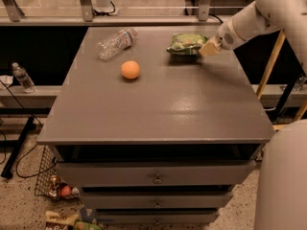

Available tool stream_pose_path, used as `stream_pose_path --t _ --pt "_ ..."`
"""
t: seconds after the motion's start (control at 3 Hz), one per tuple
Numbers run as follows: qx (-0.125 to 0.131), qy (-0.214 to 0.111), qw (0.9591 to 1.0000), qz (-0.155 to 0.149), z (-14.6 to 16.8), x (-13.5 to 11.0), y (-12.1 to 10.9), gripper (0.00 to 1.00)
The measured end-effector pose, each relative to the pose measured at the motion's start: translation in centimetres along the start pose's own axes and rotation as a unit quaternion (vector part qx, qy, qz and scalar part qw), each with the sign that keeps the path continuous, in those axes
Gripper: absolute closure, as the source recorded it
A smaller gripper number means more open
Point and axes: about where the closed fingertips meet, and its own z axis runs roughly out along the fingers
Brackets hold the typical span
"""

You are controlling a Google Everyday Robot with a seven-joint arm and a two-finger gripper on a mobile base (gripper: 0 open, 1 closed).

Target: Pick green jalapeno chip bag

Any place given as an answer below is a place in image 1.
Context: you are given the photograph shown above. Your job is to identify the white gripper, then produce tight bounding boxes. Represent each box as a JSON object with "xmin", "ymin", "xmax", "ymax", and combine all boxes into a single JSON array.
[{"xmin": 199, "ymin": 19, "xmax": 246, "ymax": 58}]

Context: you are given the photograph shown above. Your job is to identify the green jalapeno chip bag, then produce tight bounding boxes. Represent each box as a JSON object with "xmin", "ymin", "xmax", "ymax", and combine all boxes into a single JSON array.
[{"xmin": 167, "ymin": 34, "xmax": 208, "ymax": 56}]

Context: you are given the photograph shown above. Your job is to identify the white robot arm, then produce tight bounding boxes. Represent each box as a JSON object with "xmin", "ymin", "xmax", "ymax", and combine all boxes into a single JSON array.
[{"xmin": 200, "ymin": 0, "xmax": 307, "ymax": 230}]

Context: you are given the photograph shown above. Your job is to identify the snack bag on floor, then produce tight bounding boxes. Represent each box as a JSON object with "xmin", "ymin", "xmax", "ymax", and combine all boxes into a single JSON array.
[{"xmin": 45, "ymin": 211, "xmax": 78, "ymax": 230}]

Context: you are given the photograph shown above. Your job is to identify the orange fruit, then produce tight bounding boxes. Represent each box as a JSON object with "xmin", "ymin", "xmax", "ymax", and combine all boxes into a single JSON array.
[{"xmin": 121, "ymin": 60, "xmax": 140, "ymax": 80}]

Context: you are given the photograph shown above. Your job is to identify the clear plastic water bottle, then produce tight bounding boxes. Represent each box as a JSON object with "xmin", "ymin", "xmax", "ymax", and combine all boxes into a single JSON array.
[{"xmin": 97, "ymin": 28, "xmax": 137, "ymax": 60}]

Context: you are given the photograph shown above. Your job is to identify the grey drawer cabinet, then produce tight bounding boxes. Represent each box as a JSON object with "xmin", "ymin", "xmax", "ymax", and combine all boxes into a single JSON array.
[{"xmin": 36, "ymin": 25, "xmax": 276, "ymax": 226}]

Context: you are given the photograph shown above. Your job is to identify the upright water bottle on ledge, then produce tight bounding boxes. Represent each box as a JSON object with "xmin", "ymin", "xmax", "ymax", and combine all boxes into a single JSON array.
[{"xmin": 12, "ymin": 62, "xmax": 35, "ymax": 93}]

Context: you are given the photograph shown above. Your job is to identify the top grey drawer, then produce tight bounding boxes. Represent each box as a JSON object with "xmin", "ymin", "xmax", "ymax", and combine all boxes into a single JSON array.
[{"xmin": 56, "ymin": 160, "xmax": 256, "ymax": 187}]

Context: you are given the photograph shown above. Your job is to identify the grey drawer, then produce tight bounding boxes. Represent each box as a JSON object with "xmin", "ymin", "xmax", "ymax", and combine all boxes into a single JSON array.
[
  {"xmin": 94, "ymin": 209, "xmax": 219, "ymax": 224},
  {"xmin": 56, "ymin": 160, "xmax": 256, "ymax": 187},
  {"xmin": 81, "ymin": 191, "xmax": 233, "ymax": 209}
]

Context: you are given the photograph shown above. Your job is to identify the middle grey drawer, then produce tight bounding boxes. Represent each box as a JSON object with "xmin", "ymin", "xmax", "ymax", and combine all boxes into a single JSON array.
[{"xmin": 81, "ymin": 191, "xmax": 233, "ymax": 209}]

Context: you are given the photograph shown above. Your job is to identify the bottom grey drawer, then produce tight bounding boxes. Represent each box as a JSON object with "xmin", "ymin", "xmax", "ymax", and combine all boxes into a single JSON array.
[{"xmin": 94, "ymin": 209, "xmax": 219, "ymax": 224}]

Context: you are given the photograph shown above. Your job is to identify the black metal stand leg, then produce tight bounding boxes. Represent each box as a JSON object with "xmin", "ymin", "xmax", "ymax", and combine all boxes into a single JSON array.
[{"xmin": 1, "ymin": 117, "xmax": 34, "ymax": 179}]

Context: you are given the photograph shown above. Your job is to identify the metal railing frame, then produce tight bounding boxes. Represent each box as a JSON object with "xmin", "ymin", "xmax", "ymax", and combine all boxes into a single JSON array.
[{"xmin": 0, "ymin": 0, "xmax": 257, "ymax": 27}]

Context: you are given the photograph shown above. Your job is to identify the black wire basket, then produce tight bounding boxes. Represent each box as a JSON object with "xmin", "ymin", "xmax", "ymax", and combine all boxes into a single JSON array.
[{"xmin": 35, "ymin": 148, "xmax": 80, "ymax": 200}]

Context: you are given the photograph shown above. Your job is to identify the black floor cable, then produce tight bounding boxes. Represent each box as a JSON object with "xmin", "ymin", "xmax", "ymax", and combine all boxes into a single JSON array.
[{"xmin": 0, "ymin": 80, "xmax": 59, "ymax": 180}]

